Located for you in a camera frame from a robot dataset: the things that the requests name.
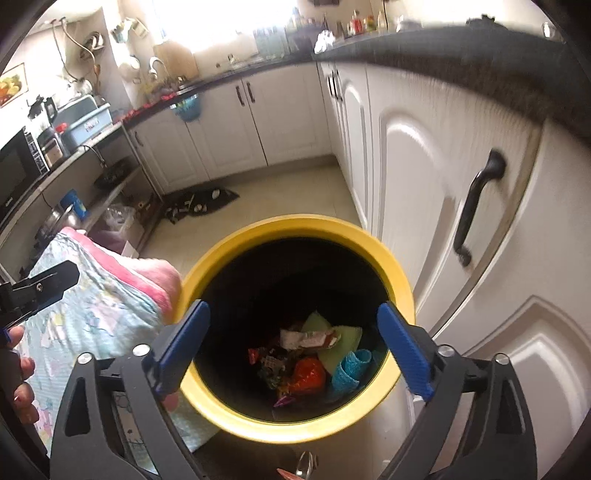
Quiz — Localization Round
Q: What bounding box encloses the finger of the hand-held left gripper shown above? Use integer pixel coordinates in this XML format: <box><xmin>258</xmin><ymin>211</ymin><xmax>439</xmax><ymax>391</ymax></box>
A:
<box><xmin>11</xmin><ymin>260</ymin><xmax>80</xmax><ymax>308</ymax></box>
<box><xmin>0</xmin><ymin>295</ymin><xmax>51</xmax><ymax>330</ymax></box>

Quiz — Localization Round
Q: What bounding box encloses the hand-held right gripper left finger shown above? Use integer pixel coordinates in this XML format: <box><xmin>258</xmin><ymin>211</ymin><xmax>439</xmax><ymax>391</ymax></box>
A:
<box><xmin>50</xmin><ymin>299</ymin><xmax>212</xmax><ymax>480</ymax></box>

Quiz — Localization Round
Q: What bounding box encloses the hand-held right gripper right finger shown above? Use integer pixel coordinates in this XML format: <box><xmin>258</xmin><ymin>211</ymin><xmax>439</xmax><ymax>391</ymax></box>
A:
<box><xmin>376</xmin><ymin>301</ymin><xmax>539</xmax><ymax>480</ymax></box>

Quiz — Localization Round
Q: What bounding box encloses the green cloth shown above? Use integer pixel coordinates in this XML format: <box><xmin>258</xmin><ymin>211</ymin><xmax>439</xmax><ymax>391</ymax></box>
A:
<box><xmin>301</xmin><ymin>311</ymin><xmax>364</xmax><ymax>374</ymax></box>

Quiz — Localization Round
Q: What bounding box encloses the turquoise knitted cloth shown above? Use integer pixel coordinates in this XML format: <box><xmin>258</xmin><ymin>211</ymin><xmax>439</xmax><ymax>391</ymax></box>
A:
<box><xmin>331</xmin><ymin>349</ymin><xmax>373</xmax><ymax>394</ymax></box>

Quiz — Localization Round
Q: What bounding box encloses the dark snack packet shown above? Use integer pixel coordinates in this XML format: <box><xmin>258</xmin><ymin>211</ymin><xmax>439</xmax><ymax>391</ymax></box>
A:
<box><xmin>256</xmin><ymin>348</ymin><xmax>296</xmax><ymax>391</ymax></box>

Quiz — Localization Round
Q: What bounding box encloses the red plastic bag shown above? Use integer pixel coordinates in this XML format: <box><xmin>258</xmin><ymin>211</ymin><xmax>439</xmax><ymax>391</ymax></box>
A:
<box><xmin>290</xmin><ymin>356</ymin><xmax>328</xmax><ymax>395</ymax></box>

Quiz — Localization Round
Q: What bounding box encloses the white and pink packet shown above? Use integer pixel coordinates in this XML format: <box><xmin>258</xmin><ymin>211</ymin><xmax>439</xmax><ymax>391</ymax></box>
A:
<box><xmin>280</xmin><ymin>323</ymin><xmax>341</xmax><ymax>352</ymax></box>

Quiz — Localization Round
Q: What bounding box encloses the yellow rimmed trash bin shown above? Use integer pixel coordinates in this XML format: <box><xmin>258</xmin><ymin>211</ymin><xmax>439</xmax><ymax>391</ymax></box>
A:
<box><xmin>173</xmin><ymin>217</ymin><xmax>416</xmax><ymax>444</ymax></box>

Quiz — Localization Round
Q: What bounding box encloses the person's left hand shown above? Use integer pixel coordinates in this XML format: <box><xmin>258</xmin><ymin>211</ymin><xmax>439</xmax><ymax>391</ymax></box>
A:
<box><xmin>0</xmin><ymin>325</ymin><xmax>38</xmax><ymax>423</ymax></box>

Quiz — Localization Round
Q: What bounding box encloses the cartoon cat printed blanket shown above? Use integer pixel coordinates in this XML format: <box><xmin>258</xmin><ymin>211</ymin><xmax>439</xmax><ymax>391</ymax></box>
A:
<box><xmin>21</xmin><ymin>227</ymin><xmax>220</xmax><ymax>455</ymax></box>

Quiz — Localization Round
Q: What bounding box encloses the steel cooking pot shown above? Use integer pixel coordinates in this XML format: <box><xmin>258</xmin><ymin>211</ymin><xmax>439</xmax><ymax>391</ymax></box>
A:
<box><xmin>34</xmin><ymin>203</ymin><xmax>77</xmax><ymax>245</ymax></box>

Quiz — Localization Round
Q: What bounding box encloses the blue canister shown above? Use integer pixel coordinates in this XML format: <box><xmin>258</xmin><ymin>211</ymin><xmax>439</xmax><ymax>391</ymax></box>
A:
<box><xmin>60</xmin><ymin>189</ymin><xmax>89</xmax><ymax>219</ymax></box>

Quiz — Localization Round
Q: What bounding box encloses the clear plastic storage box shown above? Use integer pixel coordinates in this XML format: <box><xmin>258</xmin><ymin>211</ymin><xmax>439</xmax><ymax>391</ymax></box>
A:
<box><xmin>88</xmin><ymin>203</ymin><xmax>144</xmax><ymax>257</ymax></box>

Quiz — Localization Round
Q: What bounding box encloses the black microwave oven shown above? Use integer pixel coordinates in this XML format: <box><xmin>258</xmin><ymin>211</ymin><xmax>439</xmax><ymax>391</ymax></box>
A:
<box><xmin>0</xmin><ymin>126</ymin><xmax>51</xmax><ymax>222</ymax></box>

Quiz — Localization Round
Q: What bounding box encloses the black frying pan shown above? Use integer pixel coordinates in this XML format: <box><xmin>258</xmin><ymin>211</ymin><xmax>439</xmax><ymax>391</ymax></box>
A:
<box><xmin>93</xmin><ymin>159</ymin><xmax>132</xmax><ymax>189</ymax></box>

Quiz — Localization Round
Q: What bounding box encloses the black floor mat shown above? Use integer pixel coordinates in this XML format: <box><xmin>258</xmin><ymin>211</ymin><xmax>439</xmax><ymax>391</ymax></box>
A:
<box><xmin>161</xmin><ymin>185</ymin><xmax>241</xmax><ymax>224</ymax></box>

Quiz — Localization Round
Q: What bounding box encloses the steel shelf rack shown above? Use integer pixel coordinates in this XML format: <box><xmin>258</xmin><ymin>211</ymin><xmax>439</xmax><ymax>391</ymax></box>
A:
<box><xmin>0</xmin><ymin>121</ymin><xmax>164</xmax><ymax>278</ymax></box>

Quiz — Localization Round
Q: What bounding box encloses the grey-blue dish box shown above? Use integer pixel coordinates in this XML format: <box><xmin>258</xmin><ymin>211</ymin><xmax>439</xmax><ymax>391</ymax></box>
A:
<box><xmin>58</xmin><ymin>95</ymin><xmax>114</xmax><ymax>146</ymax></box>

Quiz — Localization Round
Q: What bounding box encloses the black blender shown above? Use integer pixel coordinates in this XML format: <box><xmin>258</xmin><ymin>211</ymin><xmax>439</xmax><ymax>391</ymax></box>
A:
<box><xmin>28</xmin><ymin>95</ymin><xmax>70</xmax><ymax>167</ymax></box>

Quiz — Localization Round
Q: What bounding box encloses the blue hanging basket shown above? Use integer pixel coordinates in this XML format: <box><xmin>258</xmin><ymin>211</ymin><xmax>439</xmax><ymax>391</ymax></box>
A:
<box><xmin>171</xmin><ymin>95</ymin><xmax>204</xmax><ymax>123</ymax></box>

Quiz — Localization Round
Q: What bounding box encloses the white round hanging utensil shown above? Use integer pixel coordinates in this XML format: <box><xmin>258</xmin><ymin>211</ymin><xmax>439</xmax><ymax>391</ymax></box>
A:
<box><xmin>117</xmin><ymin>54</ymin><xmax>141</xmax><ymax>80</ymax></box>

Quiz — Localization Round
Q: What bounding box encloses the wooden cutting board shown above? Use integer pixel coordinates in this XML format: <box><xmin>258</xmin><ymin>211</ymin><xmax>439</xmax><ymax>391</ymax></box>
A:
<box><xmin>152</xmin><ymin>41</ymin><xmax>200</xmax><ymax>83</ymax></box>

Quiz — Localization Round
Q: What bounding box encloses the teal knife block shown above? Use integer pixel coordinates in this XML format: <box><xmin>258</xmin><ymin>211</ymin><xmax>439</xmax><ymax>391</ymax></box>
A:
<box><xmin>253</xmin><ymin>25</ymin><xmax>289</xmax><ymax>56</ymax></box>

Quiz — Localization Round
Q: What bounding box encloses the kitchen window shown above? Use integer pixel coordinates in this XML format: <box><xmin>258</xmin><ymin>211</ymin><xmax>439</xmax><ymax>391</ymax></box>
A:
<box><xmin>152</xmin><ymin>0</ymin><xmax>301</xmax><ymax>51</ymax></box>

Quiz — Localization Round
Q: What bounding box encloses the white plastic bag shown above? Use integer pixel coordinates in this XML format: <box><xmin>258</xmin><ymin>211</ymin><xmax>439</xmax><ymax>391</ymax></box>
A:
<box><xmin>314</xmin><ymin>30</ymin><xmax>340</xmax><ymax>54</ymax></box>

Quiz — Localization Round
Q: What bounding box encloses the fruit wall picture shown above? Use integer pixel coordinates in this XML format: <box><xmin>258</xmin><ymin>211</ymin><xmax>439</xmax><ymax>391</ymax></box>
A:
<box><xmin>0</xmin><ymin>62</ymin><xmax>28</xmax><ymax>108</ymax></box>

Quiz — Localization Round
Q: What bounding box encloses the plastic wall holder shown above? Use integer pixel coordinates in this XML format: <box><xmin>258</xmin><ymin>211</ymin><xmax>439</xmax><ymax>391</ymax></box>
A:
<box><xmin>111</xmin><ymin>17</ymin><xmax>149</xmax><ymax>41</ymax></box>

